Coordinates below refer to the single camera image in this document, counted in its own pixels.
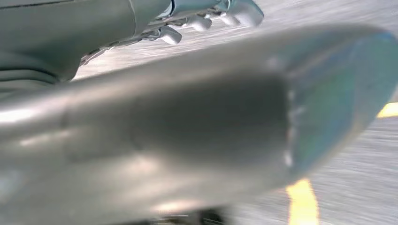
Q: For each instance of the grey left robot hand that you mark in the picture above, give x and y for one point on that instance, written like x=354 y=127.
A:
x=186 y=124

